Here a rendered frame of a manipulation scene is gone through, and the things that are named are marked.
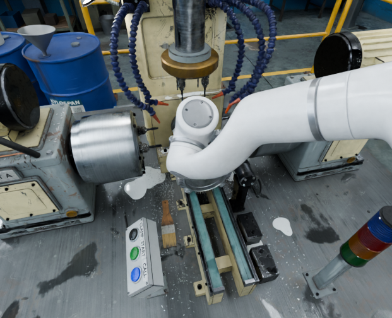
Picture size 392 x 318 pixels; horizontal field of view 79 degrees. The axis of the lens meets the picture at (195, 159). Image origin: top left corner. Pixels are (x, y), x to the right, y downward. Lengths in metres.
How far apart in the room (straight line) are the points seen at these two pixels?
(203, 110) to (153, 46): 0.55
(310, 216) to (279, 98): 0.76
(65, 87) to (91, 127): 1.42
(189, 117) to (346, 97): 0.26
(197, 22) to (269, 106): 0.42
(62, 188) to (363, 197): 1.17
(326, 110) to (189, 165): 0.23
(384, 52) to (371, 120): 0.72
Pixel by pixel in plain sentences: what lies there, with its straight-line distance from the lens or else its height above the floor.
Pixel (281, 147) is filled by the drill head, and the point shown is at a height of 1.02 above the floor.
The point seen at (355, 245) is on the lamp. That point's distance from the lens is 0.71.
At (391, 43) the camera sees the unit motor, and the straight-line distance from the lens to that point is 1.08.
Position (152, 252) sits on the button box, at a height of 1.07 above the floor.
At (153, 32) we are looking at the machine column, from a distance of 0.97.
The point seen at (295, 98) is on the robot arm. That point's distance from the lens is 0.36.
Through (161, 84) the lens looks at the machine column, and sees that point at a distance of 1.04.
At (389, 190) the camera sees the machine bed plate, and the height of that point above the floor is 0.80.
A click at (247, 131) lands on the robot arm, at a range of 0.40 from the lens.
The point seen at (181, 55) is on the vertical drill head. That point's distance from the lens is 0.75.
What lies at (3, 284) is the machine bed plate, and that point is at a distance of 1.08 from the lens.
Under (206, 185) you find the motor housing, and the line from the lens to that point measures 0.89.
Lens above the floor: 1.65
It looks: 46 degrees down
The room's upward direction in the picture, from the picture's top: straight up
